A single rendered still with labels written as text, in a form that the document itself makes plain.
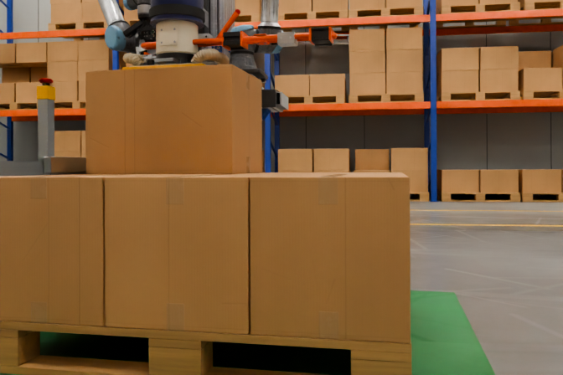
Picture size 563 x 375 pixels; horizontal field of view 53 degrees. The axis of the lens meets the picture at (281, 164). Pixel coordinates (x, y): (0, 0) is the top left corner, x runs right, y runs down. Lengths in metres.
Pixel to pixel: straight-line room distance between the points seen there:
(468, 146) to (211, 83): 8.96
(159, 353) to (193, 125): 0.88
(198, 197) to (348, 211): 0.38
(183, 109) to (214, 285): 0.84
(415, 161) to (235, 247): 8.02
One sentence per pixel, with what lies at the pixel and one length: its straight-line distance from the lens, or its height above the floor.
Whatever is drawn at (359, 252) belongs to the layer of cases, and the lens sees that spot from 1.39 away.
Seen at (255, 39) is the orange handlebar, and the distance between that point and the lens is 2.24.
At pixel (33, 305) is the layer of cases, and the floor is 0.19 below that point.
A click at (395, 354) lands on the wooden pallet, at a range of 1.45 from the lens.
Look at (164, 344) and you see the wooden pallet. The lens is 1.56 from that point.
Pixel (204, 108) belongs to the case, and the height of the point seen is 0.79.
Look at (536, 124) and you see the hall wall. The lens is 11.07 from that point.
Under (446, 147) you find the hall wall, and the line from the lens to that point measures 10.72.
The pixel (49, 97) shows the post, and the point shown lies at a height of 0.94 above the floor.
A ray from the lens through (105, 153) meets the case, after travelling 2.26.
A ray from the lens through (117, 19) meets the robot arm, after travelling 2.97.
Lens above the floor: 0.57
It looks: level
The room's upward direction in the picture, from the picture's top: straight up
